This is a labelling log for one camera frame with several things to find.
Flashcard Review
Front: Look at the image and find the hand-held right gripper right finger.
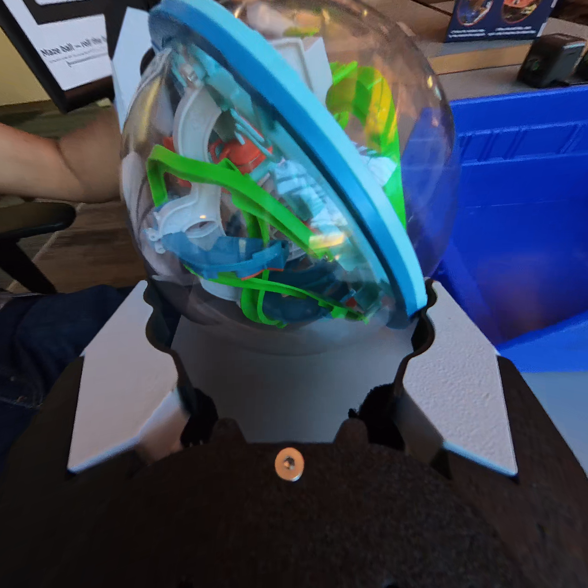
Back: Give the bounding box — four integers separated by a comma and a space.
392, 280, 519, 477

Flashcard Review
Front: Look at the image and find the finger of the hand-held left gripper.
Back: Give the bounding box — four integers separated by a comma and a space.
271, 37, 339, 100
111, 6, 155, 135

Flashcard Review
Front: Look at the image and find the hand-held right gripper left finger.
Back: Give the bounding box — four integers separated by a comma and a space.
67, 279, 192, 474

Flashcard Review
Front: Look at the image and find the clear plastic maze ball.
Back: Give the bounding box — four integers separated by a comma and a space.
118, 0, 463, 330

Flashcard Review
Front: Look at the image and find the person's left forearm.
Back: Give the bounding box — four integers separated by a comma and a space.
0, 107, 126, 204

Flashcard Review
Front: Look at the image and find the black framed printed sign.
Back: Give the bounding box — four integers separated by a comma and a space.
0, 0, 135, 114

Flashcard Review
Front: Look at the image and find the person's blue jeans leg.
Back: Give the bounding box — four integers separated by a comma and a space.
0, 284, 135, 466

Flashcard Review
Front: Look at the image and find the blue plastic bin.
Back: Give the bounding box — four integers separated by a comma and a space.
431, 85, 588, 374

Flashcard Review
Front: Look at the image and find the dark blue printed box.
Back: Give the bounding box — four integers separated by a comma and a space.
444, 0, 560, 43

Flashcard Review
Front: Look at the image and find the small black device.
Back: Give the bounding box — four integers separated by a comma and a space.
516, 32, 588, 88

